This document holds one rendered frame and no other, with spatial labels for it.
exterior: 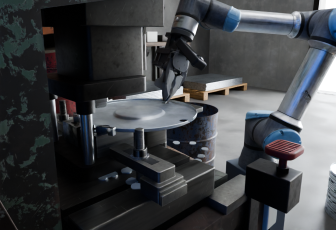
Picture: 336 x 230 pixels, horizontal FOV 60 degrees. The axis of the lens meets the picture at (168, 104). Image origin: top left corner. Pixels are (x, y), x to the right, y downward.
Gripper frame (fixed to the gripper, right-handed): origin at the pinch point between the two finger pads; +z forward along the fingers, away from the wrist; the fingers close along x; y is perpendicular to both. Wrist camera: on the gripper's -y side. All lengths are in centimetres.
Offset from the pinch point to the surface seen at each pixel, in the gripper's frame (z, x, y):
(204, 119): -4, -86, 45
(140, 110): 6.3, 12.1, -3.5
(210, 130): 2, -94, 44
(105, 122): 11.5, 21.7, -4.2
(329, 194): 17, -124, -22
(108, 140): 14.5, 24.5, -10.6
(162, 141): 12.2, 6.5, -8.7
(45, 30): -8.3, 27.4, 29.7
